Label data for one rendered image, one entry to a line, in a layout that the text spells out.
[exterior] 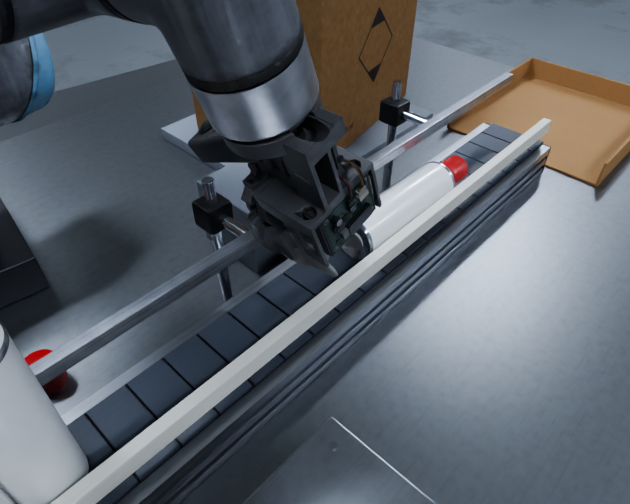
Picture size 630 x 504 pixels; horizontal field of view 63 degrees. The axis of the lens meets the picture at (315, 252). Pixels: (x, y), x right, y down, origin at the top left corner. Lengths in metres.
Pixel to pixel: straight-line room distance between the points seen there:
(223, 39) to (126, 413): 0.32
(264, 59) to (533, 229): 0.53
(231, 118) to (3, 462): 0.25
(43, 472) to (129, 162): 0.57
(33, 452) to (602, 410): 0.48
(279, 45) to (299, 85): 0.03
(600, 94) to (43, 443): 1.05
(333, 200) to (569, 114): 0.75
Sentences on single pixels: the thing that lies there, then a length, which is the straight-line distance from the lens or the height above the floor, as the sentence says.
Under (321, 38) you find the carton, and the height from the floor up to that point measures 1.04.
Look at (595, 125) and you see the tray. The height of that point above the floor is 0.83.
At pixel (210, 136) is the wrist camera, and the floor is 1.06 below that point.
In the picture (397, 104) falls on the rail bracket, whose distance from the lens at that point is 0.68.
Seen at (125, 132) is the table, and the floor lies 0.83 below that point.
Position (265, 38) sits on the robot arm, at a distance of 0.28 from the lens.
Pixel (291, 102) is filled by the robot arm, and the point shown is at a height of 1.13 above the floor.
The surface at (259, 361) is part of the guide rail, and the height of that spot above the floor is 0.91.
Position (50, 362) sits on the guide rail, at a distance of 0.42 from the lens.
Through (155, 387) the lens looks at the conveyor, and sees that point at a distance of 0.48.
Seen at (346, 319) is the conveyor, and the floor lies 0.88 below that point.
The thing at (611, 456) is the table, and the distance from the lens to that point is 0.55.
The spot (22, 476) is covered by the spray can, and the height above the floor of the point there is 0.94.
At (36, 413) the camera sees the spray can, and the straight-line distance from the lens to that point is 0.37.
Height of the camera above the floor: 1.27
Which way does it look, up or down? 42 degrees down
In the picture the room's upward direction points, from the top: straight up
